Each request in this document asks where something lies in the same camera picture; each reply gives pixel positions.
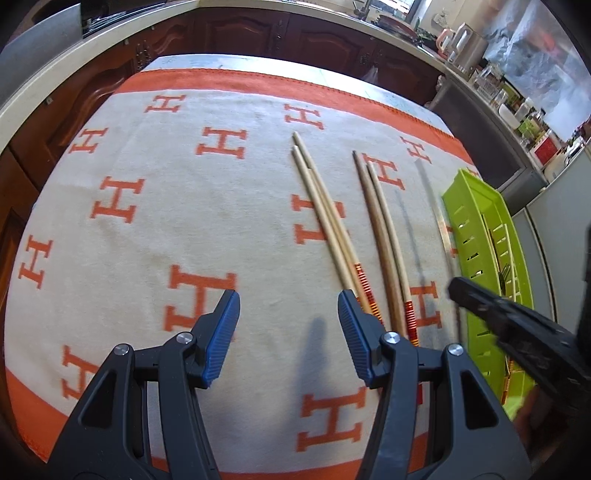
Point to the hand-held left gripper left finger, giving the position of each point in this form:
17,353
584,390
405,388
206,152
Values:
221,337

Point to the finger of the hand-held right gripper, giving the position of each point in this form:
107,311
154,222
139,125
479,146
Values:
475,300

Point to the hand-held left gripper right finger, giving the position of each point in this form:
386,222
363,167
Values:
353,337

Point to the metal fork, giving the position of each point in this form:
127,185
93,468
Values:
504,273

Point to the long cream chopstick red striped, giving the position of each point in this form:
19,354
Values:
510,258

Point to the green plastic utensil tray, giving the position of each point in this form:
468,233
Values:
471,240

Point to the metal chopstick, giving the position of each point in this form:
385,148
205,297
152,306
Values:
445,240

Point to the dark brown wooden chopstick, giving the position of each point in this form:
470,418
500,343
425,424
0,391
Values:
376,230

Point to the person's right hand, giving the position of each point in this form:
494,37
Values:
538,420

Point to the grey metal cabinet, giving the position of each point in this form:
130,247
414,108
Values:
554,240

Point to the beige orange printed blanket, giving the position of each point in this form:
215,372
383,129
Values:
138,240

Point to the red box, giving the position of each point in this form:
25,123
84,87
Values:
547,146

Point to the green packet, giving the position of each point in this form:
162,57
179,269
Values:
529,128

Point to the white container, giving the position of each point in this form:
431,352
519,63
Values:
508,116

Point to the clear glass jars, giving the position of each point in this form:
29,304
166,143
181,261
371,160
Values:
489,83

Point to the grey plastic sheet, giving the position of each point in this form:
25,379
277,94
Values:
535,55

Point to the white electric kettle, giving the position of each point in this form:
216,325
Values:
464,41

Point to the red pan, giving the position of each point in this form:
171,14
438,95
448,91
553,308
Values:
397,24

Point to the white kitchen countertop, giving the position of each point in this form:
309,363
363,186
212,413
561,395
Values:
27,104

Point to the brown wooden kitchen cabinets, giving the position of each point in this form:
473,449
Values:
240,32

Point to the sink faucet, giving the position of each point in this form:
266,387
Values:
361,7

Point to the stainless steel panel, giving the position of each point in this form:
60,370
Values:
37,50

